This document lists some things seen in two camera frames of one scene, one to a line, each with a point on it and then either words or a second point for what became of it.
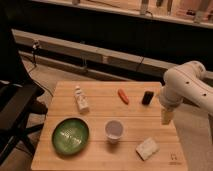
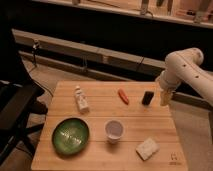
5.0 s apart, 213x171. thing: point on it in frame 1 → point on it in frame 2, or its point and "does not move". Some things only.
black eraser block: x=147 y=97 does not move
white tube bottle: x=81 y=99 does not move
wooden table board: x=107 y=126 does not move
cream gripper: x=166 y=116 → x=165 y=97
